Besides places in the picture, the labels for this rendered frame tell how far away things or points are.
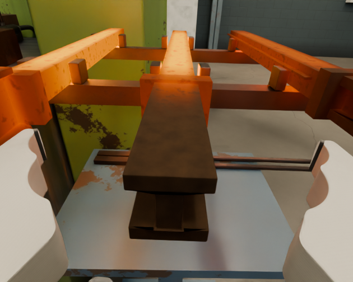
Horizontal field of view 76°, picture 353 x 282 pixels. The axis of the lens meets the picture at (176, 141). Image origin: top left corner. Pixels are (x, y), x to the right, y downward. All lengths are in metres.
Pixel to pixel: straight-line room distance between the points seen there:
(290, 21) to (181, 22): 2.68
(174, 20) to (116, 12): 5.05
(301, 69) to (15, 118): 0.23
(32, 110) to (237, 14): 6.28
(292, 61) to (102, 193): 0.38
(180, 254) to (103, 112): 0.46
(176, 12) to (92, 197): 5.34
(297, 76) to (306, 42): 6.76
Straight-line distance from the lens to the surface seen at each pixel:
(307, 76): 0.22
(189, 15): 5.65
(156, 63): 0.23
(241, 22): 6.43
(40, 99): 0.18
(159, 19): 1.07
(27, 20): 1.05
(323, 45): 7.20
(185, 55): 0.26
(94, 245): 0.40
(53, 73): 0.22
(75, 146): 0.77
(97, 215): 0.44
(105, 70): 0.65
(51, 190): 0.71
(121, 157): 0.54
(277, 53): 0.28
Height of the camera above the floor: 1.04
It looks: 31 degrees down
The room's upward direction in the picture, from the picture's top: 2 degrees clockwise
